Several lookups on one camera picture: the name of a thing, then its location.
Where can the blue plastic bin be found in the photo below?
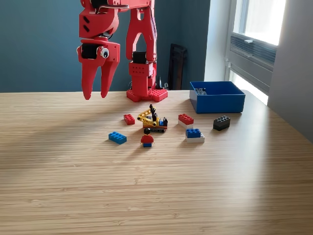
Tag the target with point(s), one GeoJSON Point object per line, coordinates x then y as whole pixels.
{"type": "Point", "coordinates": [220, 104]}

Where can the red and white brick stack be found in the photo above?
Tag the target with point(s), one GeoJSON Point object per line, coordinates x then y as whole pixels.
{"type": "Point", "coordinates": [185, 119]}

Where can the small yellow toy digger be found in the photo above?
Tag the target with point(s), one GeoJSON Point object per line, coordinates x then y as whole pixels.
{"type": "Point", "coordinates": [150, 121]}

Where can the black folded stand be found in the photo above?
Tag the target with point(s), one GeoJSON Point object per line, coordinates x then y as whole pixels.
{"type": "Point", "coordinates": [177, 66]}

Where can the small red brick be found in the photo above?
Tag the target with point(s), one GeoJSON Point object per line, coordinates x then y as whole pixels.
{"type": "Point", "coordinates": [129, 119]}

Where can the grey window vent grille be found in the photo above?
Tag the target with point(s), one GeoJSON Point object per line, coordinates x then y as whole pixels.
{"type": "Point", "coordinates": [254, 50]}

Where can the light blue brick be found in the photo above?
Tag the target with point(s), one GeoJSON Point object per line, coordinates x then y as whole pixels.
{"type": "Point", "coordinates": [117, 138]}

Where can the blue and white brick stack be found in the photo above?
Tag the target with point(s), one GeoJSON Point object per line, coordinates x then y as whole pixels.
{"type": "Point", "coordinates": [193, 133]}

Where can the toy figure red shirt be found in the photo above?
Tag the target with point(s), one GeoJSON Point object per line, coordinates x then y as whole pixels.
{"type": "Point", "coordinates": [147, 139]}

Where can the black brick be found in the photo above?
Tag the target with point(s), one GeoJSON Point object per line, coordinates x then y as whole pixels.
{"type": "Point", "coordinates": [221, 123]}

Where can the black table clamp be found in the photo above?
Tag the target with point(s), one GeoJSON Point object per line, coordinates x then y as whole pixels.
{"type": "Point", "coordinates": [160, 84]}

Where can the white window frame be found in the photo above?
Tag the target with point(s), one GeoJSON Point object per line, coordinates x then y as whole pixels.
{"type": "Point", "coordinates": [238, 14]}

